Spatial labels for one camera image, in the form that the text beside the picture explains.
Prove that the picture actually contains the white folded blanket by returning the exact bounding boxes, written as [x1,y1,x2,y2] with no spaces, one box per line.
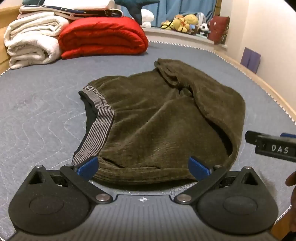
[4,12,70,70]

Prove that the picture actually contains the white plush toy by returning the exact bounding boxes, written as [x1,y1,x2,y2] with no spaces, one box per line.
[140,9,155,28]

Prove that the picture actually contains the person's right hand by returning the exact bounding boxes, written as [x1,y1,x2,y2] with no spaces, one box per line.
[285,171,296,202]

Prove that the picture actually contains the olive corduroy pants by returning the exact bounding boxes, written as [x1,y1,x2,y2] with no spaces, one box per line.
[72,58,246,186]

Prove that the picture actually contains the panda plush toy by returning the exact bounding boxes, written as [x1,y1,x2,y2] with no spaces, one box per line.
[199,23,210,37]

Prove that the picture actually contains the yellow plush toy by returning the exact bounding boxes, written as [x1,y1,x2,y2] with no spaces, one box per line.
[161,14,199,33]

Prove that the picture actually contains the blue curtain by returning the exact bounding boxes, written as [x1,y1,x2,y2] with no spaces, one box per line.
[148,0,216,28]

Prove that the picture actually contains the grey quilted mattress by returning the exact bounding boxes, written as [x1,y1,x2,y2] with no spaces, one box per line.
[0,40,296,200]

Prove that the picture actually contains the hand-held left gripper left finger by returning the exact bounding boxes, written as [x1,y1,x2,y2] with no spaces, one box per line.
[27,156,114,205]

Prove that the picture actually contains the folded printed blanket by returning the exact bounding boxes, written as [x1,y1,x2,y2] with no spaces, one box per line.
[18,0,124,20]

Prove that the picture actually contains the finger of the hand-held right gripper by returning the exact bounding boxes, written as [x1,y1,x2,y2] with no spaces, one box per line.
[245,131,296,145]

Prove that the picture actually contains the dark red cushion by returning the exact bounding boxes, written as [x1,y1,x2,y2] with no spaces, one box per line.
[208,15,230,45]

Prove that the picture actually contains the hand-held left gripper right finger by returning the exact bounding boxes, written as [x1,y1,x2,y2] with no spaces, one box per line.
[174,156,264,205]

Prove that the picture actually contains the red folded quilt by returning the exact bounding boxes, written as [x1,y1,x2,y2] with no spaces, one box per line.
[58,16,149,60]

